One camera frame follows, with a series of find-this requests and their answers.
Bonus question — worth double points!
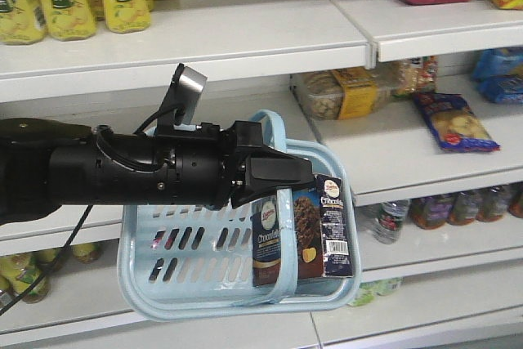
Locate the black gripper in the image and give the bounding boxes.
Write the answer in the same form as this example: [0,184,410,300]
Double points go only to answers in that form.
[218,120,314,208]

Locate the dark blue Chocofello cookie box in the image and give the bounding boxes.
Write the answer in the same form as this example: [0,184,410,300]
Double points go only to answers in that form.
[251,173,354,286]

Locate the light blue plastic basket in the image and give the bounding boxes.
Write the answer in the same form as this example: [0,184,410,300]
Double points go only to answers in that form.
[117,110,362,321]

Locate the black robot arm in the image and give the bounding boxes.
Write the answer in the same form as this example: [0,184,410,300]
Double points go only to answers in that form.
[1,118,314,224]

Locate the white supermarket shelf unit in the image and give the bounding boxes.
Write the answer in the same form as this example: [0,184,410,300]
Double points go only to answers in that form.
[1,0,522,348]

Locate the blue cracker packet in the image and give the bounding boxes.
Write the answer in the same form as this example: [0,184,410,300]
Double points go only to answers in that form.
[411,92,501,153]

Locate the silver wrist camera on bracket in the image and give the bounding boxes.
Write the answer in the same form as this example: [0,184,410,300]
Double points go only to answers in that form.
[154,63,208,136]

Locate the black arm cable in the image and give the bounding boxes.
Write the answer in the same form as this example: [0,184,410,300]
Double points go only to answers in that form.
[0,204,93,317]

